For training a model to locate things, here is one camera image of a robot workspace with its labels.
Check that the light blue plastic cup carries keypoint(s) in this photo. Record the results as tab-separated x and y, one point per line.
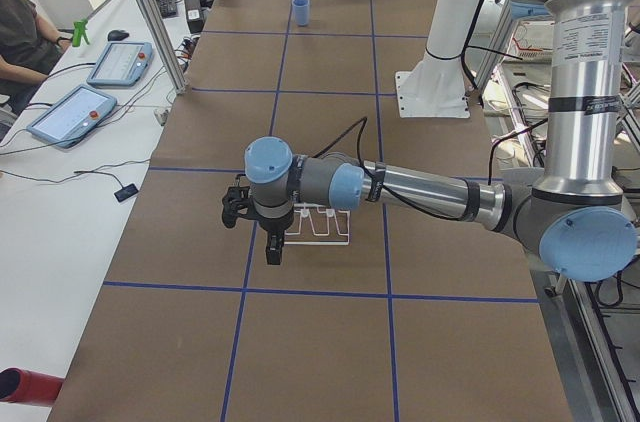
301	12

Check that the small black puck device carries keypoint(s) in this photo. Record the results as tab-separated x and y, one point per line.
126	192

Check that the far teach pendant tablet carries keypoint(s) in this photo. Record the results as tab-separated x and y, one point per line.
121	64

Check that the teach pendant tablet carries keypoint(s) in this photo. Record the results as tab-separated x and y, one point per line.
70	119
121	64

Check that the near teach pendant tablet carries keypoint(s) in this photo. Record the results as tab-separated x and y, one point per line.
70	119

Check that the black computer mouse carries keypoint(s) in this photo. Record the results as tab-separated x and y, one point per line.
117	35

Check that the green clamp tool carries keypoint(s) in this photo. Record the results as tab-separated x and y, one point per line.
80	33

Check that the red cylinder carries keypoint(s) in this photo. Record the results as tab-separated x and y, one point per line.
29	387

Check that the seated person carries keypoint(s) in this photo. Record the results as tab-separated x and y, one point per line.
30	48

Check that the white wire cup holder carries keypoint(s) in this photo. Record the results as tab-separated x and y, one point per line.
317	225

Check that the white pedestal column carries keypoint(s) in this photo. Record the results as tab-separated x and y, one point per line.
435	88

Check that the aluminium frame post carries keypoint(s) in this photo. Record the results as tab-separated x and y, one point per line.
164	47

